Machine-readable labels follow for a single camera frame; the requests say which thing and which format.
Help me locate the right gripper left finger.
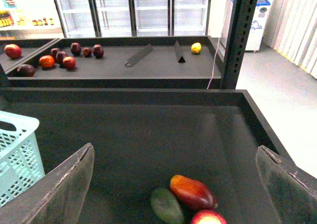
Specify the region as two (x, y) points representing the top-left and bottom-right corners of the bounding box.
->
(0, 143), (95, 224)

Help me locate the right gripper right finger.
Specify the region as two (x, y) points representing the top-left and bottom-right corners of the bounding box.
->
(256, 146), (317, 224)

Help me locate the light blue plastic basket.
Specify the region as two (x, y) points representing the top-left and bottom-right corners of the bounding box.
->
(0, 111), (45, 206)

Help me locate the red yellow apple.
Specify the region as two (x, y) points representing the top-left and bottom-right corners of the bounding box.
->
(190, 210), (227, 224)

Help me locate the red apple in pile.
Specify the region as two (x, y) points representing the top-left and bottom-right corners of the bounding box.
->
(62, 56), (76, 70)

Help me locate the red apple far left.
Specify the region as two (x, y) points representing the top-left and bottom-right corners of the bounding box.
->
(4, 44), (22, 59)

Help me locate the black front display tray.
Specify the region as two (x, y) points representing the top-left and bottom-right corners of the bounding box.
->
(0, 88), (289, 224)

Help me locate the black display tray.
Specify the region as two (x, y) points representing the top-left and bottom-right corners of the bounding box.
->
(0, 36), (223, 89)
(0, 88), (289, 224)

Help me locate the red orange mango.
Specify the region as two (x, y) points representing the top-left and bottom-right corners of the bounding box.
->
(169, 174), (218, 211)

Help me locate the green avocado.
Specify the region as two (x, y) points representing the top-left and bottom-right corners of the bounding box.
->
(150, 187), (185, 224)

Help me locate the dark plum front left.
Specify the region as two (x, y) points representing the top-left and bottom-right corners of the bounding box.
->
(17, 64), (36, 77)

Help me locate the orange red tomato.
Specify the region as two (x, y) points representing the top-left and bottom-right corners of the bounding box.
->
(39, 55), (55, 69)

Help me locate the dark red plum middle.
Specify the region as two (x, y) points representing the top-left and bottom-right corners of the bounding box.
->
(55, 51), (68, 66)

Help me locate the dark plum back left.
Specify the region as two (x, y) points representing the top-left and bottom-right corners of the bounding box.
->
(51, 48), (60, 59)

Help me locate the small red plum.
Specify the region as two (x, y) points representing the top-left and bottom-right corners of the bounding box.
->
(83, 47), (92, 58)

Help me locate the dark plum tall back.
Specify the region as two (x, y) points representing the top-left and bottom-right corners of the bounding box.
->
(70, 42), (82, 56)

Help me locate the dark plum rightmost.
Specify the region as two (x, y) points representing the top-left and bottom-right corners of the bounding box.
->
(93, 44), (104, 58)

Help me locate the black rear display tray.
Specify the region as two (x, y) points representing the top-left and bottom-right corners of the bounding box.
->
(0, 36), (223, 89)

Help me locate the flat black divider strip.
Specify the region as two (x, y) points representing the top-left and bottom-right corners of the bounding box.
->
(125, 44), (153, 67)

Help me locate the yellow lemon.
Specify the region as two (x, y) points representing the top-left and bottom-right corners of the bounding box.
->
(191, 42), (202, 55)

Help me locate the glass door refrigerator row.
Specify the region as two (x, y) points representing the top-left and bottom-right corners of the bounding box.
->
(54, 0), (211, 38)

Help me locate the shelf with bottles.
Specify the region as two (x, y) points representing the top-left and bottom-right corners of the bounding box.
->
(0, 0), (64, 40)

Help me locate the white chest freezer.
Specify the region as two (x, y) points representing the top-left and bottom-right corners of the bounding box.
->
(220, 0), (271, 52)

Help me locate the black triangular divider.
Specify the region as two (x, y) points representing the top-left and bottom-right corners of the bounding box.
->
(173, 40), (186, 63)

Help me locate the pink white cable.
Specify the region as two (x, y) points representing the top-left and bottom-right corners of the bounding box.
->
(207, 37), (221, 90)

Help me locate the black metal rack post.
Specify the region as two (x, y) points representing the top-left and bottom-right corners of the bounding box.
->
(220, 0), (258, 89)

